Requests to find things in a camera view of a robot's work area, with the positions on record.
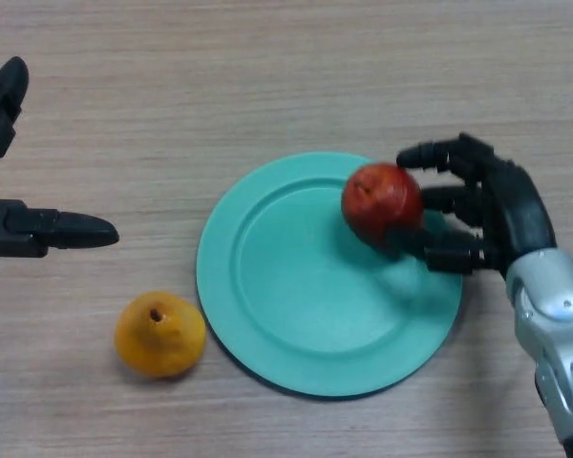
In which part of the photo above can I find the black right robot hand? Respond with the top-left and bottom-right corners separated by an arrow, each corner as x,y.
384,132 -> 558,278

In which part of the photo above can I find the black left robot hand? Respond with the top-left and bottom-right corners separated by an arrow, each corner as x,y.
0,0 -> 120,259

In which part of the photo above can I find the red apple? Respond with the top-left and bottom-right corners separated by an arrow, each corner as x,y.
341,162 -> 425,252

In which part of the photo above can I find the green round plate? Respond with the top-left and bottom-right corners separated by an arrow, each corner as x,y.
196,151 -> 463,398

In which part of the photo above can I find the yellow pear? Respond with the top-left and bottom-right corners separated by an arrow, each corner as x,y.
114,290 -> 207,380

